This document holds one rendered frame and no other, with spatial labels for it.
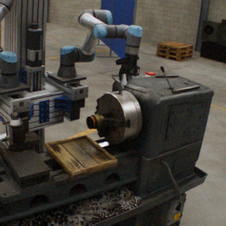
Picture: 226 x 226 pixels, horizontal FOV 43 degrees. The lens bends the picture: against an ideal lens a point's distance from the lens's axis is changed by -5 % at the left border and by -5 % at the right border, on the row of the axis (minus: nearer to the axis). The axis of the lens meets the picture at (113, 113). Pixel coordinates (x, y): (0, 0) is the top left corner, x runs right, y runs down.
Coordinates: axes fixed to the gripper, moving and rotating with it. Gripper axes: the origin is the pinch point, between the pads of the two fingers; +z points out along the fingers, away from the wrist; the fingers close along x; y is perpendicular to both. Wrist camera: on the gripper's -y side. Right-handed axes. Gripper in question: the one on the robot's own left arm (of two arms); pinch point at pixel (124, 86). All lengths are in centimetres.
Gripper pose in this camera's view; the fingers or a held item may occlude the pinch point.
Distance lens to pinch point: 171.1
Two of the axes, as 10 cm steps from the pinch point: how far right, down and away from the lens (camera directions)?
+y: 4.9, 4.5, -7.5
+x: 8.6, -1.2, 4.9
